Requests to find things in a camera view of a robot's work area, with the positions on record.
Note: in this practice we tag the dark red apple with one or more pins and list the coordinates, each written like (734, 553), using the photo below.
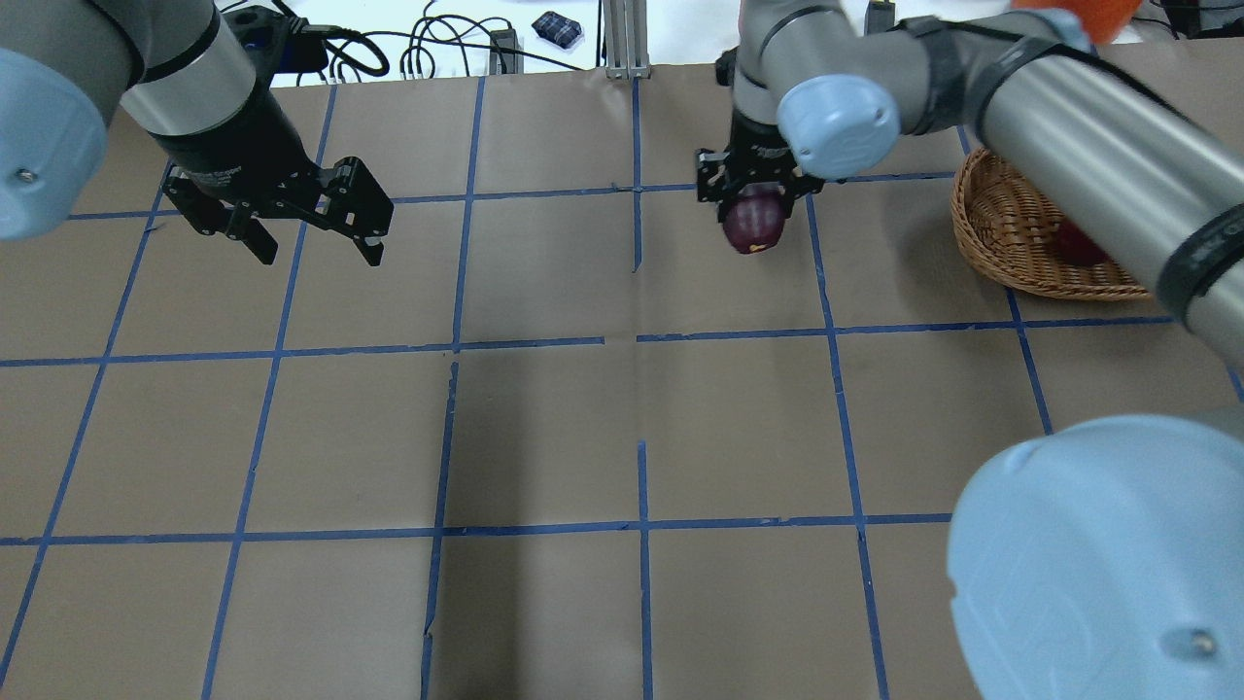
(753, 220)

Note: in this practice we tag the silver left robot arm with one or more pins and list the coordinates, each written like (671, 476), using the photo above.
(198, 81)

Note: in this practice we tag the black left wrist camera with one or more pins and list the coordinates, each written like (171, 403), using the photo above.
(276, 42)

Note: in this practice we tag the black power adapter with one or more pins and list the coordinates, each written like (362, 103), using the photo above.
(880, 16)

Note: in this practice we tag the blue checkered pouch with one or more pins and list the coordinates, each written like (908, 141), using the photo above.
(557, 29)

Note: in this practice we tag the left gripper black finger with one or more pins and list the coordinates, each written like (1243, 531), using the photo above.
(369, 237)
(209, 216)

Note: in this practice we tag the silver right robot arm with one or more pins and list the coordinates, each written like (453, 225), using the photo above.
(1102, 561)

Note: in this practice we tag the red yellow apple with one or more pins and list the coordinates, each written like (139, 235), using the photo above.
(1075, 247)

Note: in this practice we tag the aluminium frame post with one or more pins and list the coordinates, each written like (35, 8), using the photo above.
(625, 35)

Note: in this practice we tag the orange bucket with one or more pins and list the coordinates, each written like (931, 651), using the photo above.
(1103, 21)

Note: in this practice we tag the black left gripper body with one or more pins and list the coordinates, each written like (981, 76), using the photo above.
(233, 144)

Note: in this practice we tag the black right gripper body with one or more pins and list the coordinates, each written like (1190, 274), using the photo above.
(751, 139)

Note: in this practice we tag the woven wicker basket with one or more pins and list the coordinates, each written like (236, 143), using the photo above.
(1007, 231)

